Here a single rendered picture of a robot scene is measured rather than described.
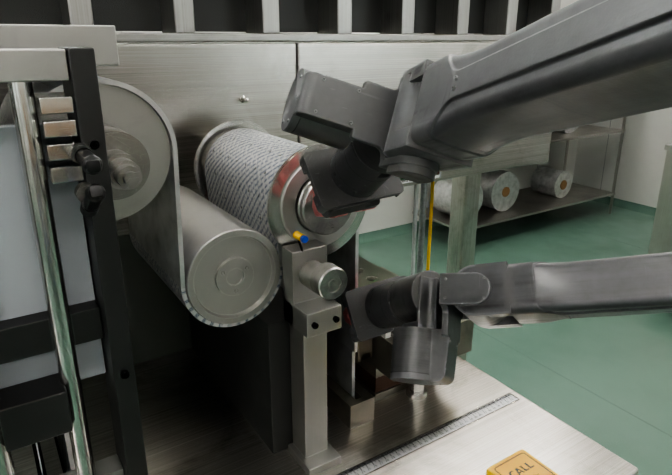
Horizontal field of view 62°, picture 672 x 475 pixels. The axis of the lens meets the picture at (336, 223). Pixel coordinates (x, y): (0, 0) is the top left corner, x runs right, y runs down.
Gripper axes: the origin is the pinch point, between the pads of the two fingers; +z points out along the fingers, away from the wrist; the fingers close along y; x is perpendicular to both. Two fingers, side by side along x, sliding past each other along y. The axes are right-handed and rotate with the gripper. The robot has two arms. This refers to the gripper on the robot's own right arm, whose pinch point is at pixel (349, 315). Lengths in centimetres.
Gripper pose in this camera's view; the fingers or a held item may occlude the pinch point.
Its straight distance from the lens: 82.7
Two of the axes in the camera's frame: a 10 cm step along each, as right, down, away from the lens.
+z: -4.7, 2.6, 8.4
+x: -2.8, -9.5, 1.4
